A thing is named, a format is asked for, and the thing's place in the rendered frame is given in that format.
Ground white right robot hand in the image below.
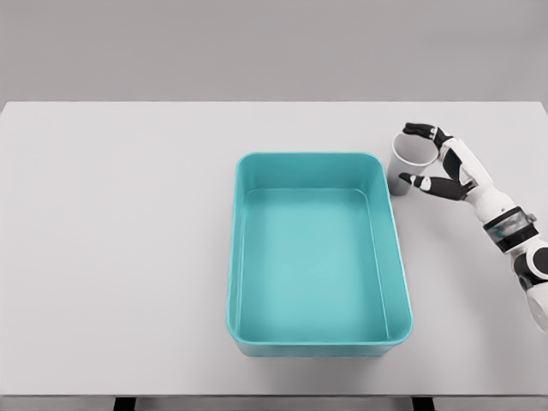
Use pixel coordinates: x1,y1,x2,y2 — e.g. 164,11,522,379
398,122,493,201

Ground white paper cup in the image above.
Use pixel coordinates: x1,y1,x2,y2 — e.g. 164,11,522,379
386,132,440,198

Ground teal plastic basket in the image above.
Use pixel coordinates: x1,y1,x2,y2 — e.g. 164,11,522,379
225,151,414,359

